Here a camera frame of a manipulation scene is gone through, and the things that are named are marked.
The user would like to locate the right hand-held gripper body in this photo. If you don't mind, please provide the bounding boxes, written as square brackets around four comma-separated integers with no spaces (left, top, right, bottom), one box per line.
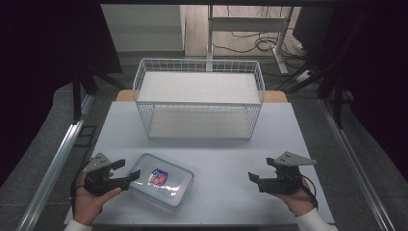
[258,151,318,195]

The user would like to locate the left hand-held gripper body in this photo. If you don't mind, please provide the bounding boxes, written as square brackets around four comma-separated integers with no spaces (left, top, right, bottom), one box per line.
[83,152,131,196]

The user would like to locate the clear plastic container blue rim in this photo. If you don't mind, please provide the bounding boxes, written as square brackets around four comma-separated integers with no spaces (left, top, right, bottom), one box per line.
[127,152,195,210]

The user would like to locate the person's right hand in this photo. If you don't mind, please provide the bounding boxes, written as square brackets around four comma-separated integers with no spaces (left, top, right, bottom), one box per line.
[272,178,318,217]

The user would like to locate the person's left hand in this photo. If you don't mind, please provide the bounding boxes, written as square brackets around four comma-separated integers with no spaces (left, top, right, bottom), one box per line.
[72,172,123,227]

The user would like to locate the black stand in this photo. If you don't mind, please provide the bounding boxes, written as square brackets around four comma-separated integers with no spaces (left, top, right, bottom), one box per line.
[70,62,126,125]
[277,13,370,129]

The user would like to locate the white power strip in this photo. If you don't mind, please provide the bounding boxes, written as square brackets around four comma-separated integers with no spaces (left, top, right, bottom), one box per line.
[295,69,314,84]

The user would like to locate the white cabinet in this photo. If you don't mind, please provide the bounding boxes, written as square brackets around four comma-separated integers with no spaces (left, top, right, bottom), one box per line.
[100,4,187,53]

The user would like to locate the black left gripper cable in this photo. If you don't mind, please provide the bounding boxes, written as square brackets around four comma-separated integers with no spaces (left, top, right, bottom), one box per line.
[69,171,87,219]

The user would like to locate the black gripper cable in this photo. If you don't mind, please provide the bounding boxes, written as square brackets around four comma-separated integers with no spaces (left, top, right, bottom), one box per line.
[299,173,319,210]
[69,171,87,219]

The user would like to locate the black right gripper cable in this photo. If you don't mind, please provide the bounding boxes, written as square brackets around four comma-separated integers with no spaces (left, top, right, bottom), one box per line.
[299,173,319,210]

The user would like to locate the aluminium rail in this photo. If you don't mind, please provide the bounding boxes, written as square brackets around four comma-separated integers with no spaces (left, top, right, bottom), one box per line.
[14,94,95,231]
[317,97,396,231]

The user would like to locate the white wire two-tier rack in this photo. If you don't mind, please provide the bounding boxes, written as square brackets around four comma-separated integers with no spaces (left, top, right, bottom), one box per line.
[132,58,267,141]

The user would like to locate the black floor cables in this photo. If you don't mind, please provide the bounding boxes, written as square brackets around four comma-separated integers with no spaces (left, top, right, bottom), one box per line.
[212,5,306,70]

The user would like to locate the white metal desk frame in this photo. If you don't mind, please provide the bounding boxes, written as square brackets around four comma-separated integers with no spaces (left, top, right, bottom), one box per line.
[206,4,295,75]

